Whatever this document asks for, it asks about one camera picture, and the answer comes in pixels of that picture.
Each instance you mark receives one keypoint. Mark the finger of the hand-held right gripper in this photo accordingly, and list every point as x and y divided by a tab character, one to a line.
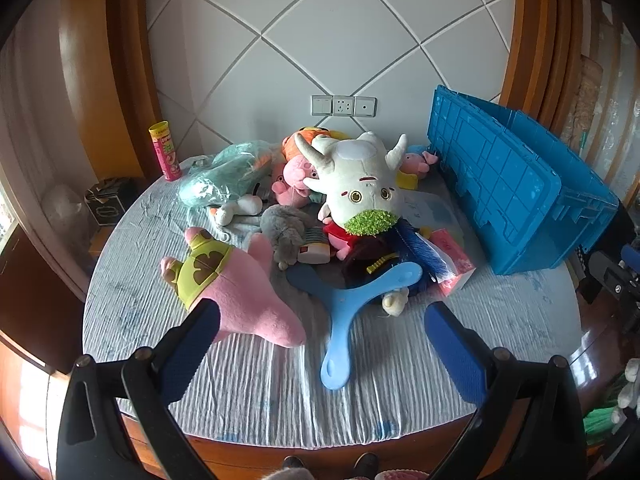
631	255

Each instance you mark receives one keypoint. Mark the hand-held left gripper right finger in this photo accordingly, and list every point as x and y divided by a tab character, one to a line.
452	345

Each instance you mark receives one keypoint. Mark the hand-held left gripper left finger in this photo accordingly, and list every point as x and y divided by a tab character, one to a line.
192	345

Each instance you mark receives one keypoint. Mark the pink starfish plush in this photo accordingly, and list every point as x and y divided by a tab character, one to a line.
250	290

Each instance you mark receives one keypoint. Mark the pink tissue pack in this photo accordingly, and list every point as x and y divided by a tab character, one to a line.
452	260

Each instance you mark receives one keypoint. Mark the blue three-wing boomerang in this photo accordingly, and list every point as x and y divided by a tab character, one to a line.
345	310

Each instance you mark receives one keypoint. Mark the blue plastic storage crate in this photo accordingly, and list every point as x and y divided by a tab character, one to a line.
500	185

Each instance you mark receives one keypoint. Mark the white ox plush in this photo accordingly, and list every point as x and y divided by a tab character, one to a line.
355	170

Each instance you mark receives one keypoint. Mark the person's right hand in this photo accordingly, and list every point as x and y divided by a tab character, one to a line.
629	395

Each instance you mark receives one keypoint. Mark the small cream plush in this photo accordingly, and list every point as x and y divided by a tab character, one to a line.
395	304

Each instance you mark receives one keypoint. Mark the blue bottle brush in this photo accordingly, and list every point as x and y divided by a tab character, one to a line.
425	252

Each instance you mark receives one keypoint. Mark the white plush toy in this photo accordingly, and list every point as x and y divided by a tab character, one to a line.
240	207

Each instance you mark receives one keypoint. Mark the grey plush toy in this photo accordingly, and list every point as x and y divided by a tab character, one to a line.
285	230

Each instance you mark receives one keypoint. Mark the green fuzzy garment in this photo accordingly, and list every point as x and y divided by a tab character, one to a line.
600	422

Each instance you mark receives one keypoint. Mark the black box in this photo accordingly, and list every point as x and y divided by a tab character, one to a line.
107	205

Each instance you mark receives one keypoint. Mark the teal plush in plastic bag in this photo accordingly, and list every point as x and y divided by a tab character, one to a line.
220	180

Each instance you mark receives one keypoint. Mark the small pink pig plush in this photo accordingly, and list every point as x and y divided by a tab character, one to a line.
417	162

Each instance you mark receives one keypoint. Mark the pink and yellow snack can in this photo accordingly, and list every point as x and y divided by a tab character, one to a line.
166	152

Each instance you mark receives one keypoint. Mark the large pink pig plush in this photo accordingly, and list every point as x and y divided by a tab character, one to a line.
295	175

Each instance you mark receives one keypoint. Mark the orange plush toy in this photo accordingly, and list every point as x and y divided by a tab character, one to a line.
295	142

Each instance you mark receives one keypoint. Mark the white wall plate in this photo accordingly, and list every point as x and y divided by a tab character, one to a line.
365	107

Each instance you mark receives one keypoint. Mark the white wall switch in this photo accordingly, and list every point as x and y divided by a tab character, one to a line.
321	105

